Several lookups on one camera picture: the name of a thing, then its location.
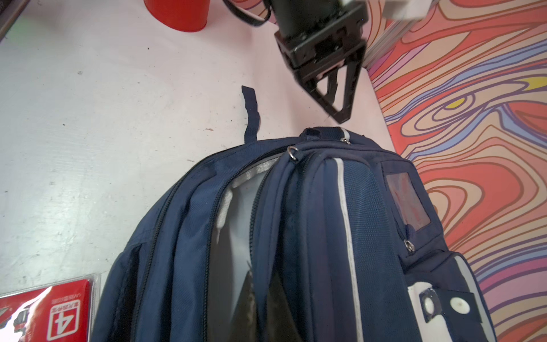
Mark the navy blue backpack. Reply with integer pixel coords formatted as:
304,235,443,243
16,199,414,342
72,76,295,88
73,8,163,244
91,87,496,341

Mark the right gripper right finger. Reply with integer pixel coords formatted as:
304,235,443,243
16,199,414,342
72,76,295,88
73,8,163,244
266,274,302,342

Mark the red packet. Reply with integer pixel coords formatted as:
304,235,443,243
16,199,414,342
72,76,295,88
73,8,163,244
1,274,101,342

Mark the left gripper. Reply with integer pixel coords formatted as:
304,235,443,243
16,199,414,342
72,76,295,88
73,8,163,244
272,1,368,124

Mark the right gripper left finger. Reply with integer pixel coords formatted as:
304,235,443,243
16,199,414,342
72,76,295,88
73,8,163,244
229,268,258,342

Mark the red cup with markers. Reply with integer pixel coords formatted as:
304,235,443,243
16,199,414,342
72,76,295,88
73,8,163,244
143,0,211,32

